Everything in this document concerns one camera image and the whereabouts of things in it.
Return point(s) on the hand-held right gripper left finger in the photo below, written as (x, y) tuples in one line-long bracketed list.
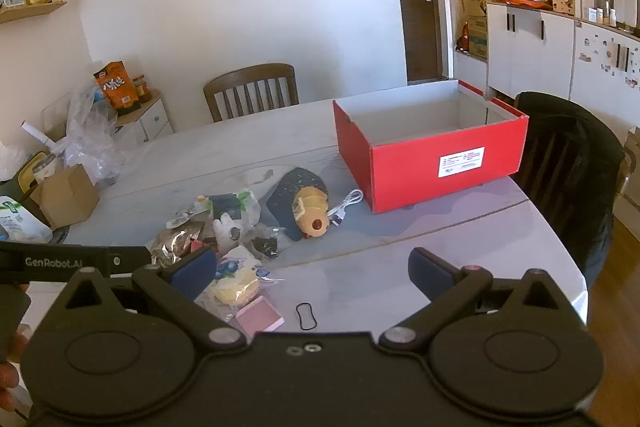
[(192, 271)]

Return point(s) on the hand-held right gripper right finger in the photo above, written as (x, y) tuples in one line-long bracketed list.
[(429, 272)]

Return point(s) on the brown silver snack packet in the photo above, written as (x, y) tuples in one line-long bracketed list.
[(172, 246)]

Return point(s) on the yellow bread packet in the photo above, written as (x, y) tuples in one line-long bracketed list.
[(235, 289)]

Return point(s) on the white blueberry print packet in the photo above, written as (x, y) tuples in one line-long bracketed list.
[(240, 260)]

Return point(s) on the white grey foil packet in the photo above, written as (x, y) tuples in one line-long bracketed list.
[(182, 219)]

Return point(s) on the small dark snack packet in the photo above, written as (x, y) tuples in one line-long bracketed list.
[(263, 246)]

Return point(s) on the small red packet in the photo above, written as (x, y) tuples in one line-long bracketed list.
[(260, 314)]

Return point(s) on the red cardboard box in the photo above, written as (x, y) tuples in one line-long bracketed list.
[(425, 164)]

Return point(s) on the white marble desktop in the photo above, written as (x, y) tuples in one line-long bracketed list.
[(360, 267)]

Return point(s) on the person's left hand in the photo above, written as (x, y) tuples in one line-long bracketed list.
[(8, 387)]

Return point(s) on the white wet wipes pack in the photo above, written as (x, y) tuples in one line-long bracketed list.
[(20, 219)]

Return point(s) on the white toy figure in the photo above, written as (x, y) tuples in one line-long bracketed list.
[(227, 228)]

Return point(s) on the small open cardboard box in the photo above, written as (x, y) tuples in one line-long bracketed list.
[(65, 199)]

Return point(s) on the green white snack packet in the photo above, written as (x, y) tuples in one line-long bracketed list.
[(241, 202)]

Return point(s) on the yellow rimmed dark bag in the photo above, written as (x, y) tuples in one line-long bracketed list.
[(24, 181)]

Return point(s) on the black hair band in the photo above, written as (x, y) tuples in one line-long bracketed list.
[(305, 305)]

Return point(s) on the white paper roll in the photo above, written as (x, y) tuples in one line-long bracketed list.
[(36, 133)]

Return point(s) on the clear plastic bags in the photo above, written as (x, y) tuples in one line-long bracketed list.
[(85, 132)]

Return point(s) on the yellow plush toy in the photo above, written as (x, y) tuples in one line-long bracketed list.
[(311, 209)]

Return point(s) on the small white side cabinet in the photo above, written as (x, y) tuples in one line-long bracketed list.
[(150, 122)]

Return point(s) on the black jacket covered chair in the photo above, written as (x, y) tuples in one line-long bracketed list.
[(565, 157)]

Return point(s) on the orange snack bag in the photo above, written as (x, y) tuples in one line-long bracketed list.
[(117, 87)]

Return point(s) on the dark sauce jar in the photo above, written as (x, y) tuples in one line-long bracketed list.
[(142, 89)]

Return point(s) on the brown wooden chair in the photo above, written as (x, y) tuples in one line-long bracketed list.
[(250, 79)]

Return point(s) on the red bottle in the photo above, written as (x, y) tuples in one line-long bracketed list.
[(463, 38)]

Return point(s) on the printed cardboard carton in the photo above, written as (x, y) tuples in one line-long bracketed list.
[(478, 38)]

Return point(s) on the white cabinet with stickers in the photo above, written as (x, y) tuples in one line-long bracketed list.
[(602, 77)]

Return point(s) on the orange cloth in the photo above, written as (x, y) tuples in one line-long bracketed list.
[(520, 1)]

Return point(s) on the white plastic container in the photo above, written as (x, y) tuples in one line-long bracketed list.
[(625, 9)]

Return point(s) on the wooden wall shelf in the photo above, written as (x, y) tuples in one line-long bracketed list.
[(30, 12)]

